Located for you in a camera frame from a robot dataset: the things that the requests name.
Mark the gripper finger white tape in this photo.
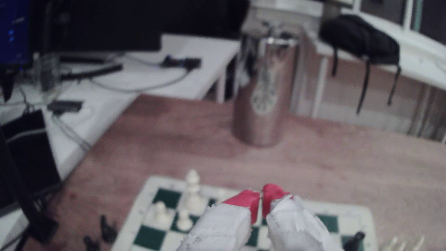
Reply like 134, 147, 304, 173
262, 183, 344, 251
178, 190, 260, 251

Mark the white chess pawn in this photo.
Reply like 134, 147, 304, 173
176, 209, 193, 231
152, 201, 169, 225

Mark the white chess king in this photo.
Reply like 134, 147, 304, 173
183, 169, 204, 215

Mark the green white chess mat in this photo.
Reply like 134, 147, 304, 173
111, 175, 379, 251

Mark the black chess king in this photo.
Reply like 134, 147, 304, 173
347, 231, 366, 251

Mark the black chess pawn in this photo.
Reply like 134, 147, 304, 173
100, 215, 118, 244
83, 236, 101, 251

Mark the white desk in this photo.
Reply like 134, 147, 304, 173
0, 33, 242, 244

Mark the black adapter plug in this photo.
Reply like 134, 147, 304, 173
160, 55, 203, 70

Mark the small black box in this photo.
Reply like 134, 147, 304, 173
47, 100, 84, 114

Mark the black bar device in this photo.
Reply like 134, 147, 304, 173
59, 63, 125, 81

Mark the white counter shelf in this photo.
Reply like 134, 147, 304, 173
301, 12, 446, 142

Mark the black monitor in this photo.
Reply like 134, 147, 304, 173
30, 0, 251, 53

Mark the clear drinking glass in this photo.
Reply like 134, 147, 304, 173
35, 52, 62, 92

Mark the blue lit screen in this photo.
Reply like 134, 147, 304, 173
0, 0, 33, 67

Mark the grey cable bundle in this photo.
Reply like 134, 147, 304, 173
52, 113, 93, 152

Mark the black bag with straps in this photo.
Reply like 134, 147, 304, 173
319, 14, 402, 116

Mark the white window frame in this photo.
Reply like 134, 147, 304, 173
350, 0, 446, 33

